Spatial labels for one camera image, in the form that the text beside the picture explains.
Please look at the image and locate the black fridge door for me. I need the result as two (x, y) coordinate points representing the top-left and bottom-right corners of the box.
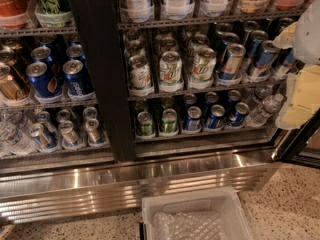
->
(272, 110), (320, 169)

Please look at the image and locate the red bull can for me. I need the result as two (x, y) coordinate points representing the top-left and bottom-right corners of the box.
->
(273, 48), (297, 79)
(216, 43), (246, 86)
(248, 40), (279, 78)

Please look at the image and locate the blue can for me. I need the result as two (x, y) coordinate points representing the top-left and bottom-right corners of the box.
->
(204, 104), (225, 131)
(182, 106), (202, 132)
(226, 102), (249, 127)

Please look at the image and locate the right 7up can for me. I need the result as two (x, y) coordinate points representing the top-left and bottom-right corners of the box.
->
(189, 47), (216, 89)

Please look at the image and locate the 7up can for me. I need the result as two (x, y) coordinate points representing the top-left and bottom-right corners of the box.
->
(128, 55), (154, 96)
(189, 47), (216, 89)
(159, 51), (182, 92)

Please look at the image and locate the middle 7up can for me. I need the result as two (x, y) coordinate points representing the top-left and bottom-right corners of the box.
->
(159, 51), (182, 92)

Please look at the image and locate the green can right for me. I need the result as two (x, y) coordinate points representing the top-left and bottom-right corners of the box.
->
(160, 109), (178, 136)

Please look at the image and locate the green can left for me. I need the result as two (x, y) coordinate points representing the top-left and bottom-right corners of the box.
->
(137, 111), (155, 138)

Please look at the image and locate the left 7up can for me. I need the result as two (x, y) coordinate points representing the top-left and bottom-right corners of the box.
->
(128, 55), (154, 96)

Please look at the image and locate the silver can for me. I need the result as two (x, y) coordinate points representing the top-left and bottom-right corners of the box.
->
(58, 121), (84, 150)
(28, 123), (58, 151)
(84, 118), (108, 147)

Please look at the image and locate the front right pepsi can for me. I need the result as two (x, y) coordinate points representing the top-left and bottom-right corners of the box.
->
(63, 60), (94, 101)

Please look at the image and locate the pepsi can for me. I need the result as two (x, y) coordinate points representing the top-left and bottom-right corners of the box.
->
(63, 60), (94, 101)
(26, 62), (62, 104)

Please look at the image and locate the front left pepsi can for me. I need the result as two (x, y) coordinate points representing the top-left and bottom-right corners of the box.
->
(26, 62), (62, 104)

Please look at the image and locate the green lacroix can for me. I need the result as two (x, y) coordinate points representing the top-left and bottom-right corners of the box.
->
(35, 0), (73, 28)

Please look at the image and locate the stainless fridge base grille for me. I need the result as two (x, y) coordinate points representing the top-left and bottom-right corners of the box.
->
(0, 150), (279, 225)

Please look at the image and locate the gold brown can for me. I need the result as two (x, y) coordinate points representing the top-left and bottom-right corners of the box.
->
(0, 65), (30, 107)

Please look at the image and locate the clear water bottle right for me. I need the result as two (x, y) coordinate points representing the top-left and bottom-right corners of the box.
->
(245, 93), (284, 128)

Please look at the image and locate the clear water bottle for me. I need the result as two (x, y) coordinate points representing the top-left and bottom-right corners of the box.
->
(0, 122), (36, 155)
(245, 93), (284, 128)

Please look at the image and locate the white plastic bin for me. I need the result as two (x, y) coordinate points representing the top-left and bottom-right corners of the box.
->
(142, 187), (253, 240)

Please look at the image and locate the bubble wrap sheet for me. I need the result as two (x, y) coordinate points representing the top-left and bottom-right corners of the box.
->
(153, 211), (227, 240)

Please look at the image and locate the white bottle left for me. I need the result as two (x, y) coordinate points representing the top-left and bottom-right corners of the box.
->
(123, 0), (152, 23)

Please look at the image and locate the clear water bottle left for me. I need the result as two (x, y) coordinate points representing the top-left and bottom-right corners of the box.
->
(0, 122), (36, 155)

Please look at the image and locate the black fridge centre post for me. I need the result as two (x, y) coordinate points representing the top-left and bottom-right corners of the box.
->
(69, 0), (135, 162)

